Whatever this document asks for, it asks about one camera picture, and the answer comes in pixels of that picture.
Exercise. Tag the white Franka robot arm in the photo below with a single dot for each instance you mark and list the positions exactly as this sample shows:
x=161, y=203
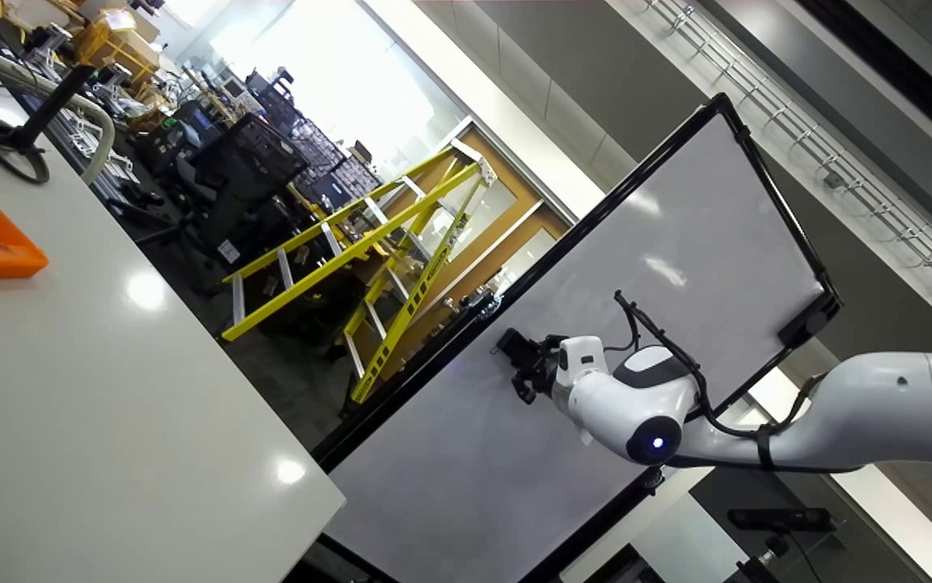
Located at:
x=887, y=409

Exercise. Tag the yellow ladder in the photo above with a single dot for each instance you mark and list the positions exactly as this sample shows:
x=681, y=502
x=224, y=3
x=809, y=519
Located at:
x=381, y=232

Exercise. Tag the wooden door frame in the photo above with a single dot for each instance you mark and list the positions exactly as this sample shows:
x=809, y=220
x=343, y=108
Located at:
x=519, y=206

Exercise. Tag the white table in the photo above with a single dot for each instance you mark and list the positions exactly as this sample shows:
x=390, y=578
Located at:
x=112, y=433

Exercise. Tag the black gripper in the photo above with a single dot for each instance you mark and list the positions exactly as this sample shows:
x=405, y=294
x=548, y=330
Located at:
x=548, y=369

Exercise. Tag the whiteboard with black frame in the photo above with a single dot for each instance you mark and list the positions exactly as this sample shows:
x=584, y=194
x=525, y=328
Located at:
x=487, y=473

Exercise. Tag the black equipment rack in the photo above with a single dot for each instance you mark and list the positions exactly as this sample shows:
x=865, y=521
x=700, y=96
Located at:
x=249, y=164

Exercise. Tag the black stand with round base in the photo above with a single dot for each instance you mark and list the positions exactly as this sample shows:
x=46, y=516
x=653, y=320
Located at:
x=11, y=142

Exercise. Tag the black board bracket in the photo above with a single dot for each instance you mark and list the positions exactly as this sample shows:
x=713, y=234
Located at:
x=809, y=320

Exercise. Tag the yellow machine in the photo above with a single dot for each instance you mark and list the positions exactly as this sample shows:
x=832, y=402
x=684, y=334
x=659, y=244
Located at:
x=112, y=43

